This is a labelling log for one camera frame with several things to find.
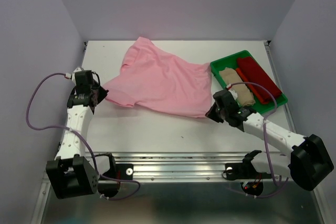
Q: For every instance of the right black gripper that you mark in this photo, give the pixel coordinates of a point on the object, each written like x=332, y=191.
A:
x=210, y=114

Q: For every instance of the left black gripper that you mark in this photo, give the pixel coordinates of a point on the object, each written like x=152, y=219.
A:
x=103, y=93

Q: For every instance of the pink t-shirt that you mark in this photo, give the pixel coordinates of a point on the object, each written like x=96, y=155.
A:
x=161, y=81

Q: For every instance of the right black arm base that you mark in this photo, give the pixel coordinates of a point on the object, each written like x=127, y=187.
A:
x=245, y=171

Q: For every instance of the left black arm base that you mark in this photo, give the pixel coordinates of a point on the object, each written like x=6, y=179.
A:
x=116, y=182

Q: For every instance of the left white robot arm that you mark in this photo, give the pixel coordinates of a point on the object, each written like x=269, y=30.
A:
x=70, y=173

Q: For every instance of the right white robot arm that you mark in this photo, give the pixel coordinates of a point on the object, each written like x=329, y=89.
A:
x=304, y=159

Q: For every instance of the rolled beige t-shirt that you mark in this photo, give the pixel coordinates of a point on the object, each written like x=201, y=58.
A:
x=244, y=95

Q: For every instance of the green plastic tray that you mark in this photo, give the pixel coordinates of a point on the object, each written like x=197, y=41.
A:
x=231, y=62

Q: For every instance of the rolled red t-shirt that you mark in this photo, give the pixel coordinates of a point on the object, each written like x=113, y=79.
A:
x=255, y=73

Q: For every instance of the aluminium rail frame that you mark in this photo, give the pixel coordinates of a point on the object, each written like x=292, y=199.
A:
x=178, y=161

